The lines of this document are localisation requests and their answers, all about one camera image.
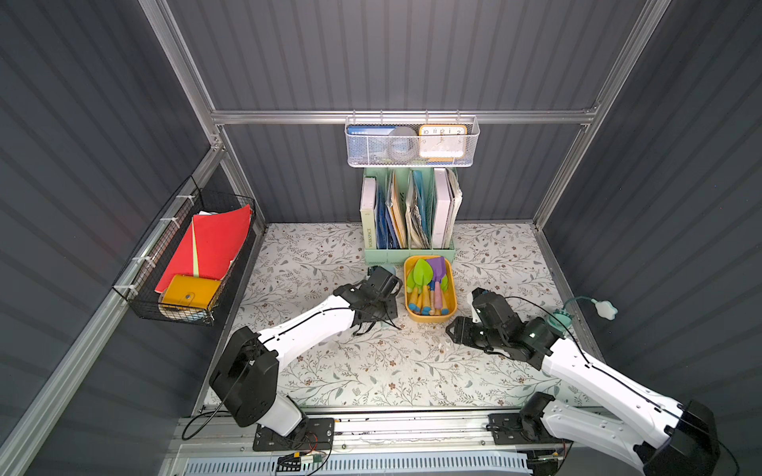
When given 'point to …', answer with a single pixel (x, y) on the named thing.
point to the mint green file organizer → (410, 212)
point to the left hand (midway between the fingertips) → (389, 307)
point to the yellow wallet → (189, 291)
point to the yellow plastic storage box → (451, 293)
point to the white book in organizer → (368, 211)
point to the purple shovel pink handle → (439, 267)
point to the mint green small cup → (565, 317)
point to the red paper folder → (207, 246)
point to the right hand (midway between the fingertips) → (457, 329)
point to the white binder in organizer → (444, 208)
